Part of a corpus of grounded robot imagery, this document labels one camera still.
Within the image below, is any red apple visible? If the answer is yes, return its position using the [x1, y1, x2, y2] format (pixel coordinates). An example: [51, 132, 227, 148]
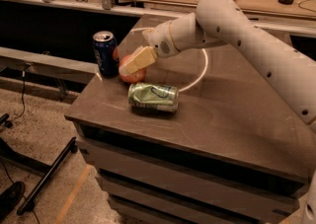
[118, 55, 147, 84]

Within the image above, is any black chair base leg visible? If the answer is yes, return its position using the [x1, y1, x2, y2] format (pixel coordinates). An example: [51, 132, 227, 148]
[17, 137, 78, 216]

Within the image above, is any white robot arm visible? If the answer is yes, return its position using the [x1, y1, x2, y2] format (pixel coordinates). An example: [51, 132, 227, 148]
[118, 0, 316, 132]

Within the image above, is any crushed green soda can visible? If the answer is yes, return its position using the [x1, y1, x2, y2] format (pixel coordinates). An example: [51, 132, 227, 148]
[127, 83, 179, 112]

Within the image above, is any blue pepsi can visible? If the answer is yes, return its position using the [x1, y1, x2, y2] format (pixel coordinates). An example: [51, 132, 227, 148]
[93, 31, 119, 77]

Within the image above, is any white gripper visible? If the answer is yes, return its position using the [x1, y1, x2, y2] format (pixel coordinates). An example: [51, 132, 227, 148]
[118, 21, 180, 75]

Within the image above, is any black shoe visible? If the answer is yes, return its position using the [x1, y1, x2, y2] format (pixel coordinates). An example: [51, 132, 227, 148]
[0, 182, 25, 222]

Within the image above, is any black cable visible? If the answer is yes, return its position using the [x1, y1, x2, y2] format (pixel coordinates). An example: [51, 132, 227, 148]
[6, 64, 33, 123]

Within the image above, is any grey drawer cabinet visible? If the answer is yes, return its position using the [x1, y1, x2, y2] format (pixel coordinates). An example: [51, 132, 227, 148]
[65, 45, 316, 224]

